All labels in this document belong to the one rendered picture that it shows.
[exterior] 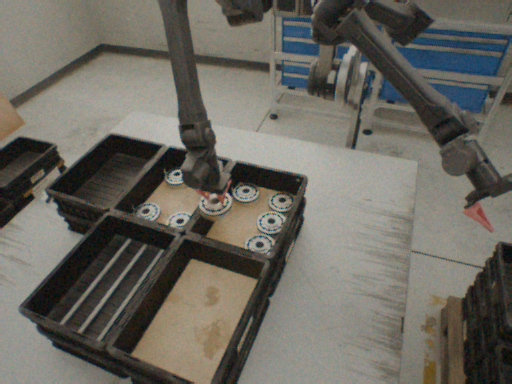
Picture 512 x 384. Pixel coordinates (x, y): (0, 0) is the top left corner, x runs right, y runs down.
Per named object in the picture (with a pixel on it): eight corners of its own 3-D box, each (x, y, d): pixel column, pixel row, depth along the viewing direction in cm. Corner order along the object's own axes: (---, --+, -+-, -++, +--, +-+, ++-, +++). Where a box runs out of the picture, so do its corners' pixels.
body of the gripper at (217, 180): (223, 194, 106) (219, 175, 101) (191, 186, 109) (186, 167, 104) (232, 178, 110) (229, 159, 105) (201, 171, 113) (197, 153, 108)
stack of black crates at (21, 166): (50, 188, 255) (19, 134, 224) (85, 198, 247) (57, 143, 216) (4, 230, 229) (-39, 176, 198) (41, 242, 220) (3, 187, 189)
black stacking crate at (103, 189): (117, 153, 170) (110, 132, 162) (173, 167, 162) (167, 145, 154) (55, 212, 144) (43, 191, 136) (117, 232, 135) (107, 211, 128)
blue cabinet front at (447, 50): (379, 98, 291) (394, 25, 252) (479, 112, 271) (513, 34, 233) (378, 100, 289) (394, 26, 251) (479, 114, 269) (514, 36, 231)
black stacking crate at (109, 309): (117, 233, 135) (107, 212, 127) (188, 256, 126) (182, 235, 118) (35, 330, 109) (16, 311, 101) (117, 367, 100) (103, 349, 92)
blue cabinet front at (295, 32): (281, 84, 313) (282, 15, 274) (368, 96, 293) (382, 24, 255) (280, 86, 311) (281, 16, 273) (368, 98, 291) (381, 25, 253)
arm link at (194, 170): (211, 125, 96) (184, 126, 99) (192, 153, 88) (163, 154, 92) (227, 160, 103) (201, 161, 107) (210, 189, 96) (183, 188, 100)
